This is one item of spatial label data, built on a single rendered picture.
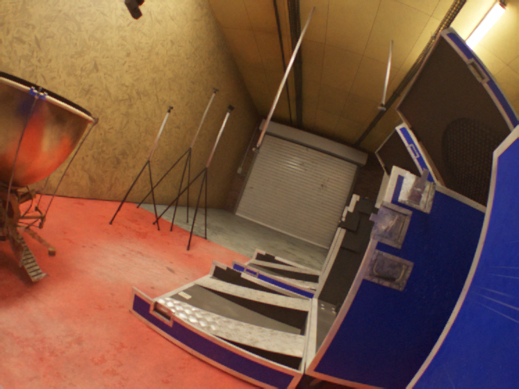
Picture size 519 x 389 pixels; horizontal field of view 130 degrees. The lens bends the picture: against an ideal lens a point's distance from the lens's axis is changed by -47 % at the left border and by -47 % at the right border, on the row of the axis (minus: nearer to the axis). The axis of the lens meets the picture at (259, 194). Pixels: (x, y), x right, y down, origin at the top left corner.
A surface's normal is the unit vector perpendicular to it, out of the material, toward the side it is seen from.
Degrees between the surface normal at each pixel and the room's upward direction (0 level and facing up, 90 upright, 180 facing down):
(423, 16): 180
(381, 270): 90
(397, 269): 90
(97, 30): 90
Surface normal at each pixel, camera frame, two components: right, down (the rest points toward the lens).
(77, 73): 0.92, 0.33
